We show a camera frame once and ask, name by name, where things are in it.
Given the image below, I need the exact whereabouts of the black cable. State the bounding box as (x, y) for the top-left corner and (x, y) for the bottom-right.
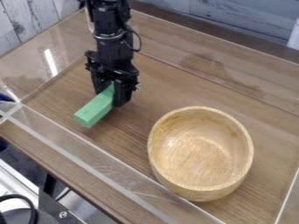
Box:
(0, 193), (40, 224)

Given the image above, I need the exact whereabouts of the clear acrylic tray wall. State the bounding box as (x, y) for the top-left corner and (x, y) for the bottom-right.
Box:
(0, 3), (299, 224)

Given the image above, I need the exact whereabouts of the blue object at left edge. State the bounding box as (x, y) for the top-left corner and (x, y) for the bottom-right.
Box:
(0, 93), (14, 102)

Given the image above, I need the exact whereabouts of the brown wooden bowl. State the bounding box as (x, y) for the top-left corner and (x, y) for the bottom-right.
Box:
(146, 106), (254, 202)

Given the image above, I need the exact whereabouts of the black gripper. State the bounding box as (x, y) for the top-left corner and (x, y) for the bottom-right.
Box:
(85, 34), (138, 107)

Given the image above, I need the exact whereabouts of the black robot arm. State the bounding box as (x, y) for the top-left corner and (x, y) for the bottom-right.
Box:
(80, 0), (142, 107)

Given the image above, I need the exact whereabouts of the black table leg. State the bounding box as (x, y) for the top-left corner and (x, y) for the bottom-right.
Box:
(42, 174), (57, 196)

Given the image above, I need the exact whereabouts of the green rectangular block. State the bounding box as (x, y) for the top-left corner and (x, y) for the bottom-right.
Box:
(73, 84), (114, 128)

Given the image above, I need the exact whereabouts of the black metal bracket with screw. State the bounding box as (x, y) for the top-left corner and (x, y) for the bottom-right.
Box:
(37, 190), (86, 224)

